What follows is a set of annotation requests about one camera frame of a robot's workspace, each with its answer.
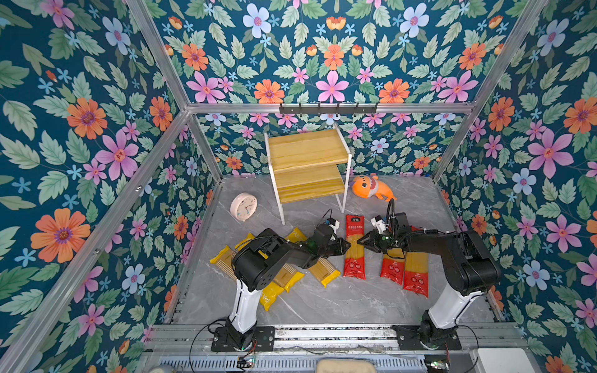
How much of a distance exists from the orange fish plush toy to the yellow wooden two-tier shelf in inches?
4.6

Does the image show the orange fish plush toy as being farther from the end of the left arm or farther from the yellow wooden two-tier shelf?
the end of the left arm

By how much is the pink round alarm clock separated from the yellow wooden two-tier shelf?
0.15 metres

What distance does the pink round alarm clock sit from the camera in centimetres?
98

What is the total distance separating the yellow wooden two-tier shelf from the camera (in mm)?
813

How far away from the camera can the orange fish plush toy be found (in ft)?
3.50

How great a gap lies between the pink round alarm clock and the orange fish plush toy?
0.48 meters
